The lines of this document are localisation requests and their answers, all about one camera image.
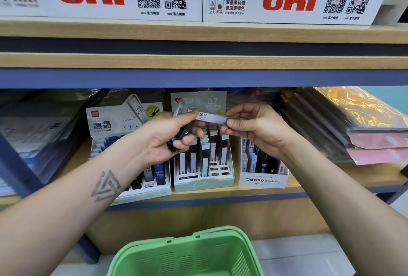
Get green plastic basket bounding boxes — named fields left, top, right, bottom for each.
left=106, top=225, right=266, bottom=276

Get dark plastic-wrapped packs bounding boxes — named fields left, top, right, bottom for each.
left=226, top=86, right=408, bottom=167

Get person's right hand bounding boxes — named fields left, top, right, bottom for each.
left=221, top=102, right=302, bottom=159

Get pale green display box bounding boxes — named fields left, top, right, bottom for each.
left=170, top=90, right=236, bottom=192

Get person's right forearm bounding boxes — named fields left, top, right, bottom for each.
left=280, top=135, right=408, bottom=276

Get person's left hand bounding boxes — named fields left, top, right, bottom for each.
left=136, top=111, right=207, bottom=168

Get clear plastic display box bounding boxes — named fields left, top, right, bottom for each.
left=237, top=132, right=290, bottom=189

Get white display box red label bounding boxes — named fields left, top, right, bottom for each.
left=85, top=93, right=173, bottom=205

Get stack of wrapped paper packs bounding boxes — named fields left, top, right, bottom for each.
left=0, top=89, right=104, bottom=198

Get person's left forearm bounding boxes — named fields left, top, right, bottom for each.
left=0, top=145, right=157, bottom=276

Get lead case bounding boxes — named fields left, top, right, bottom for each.
left=194, top=111, right=230, bottom=126

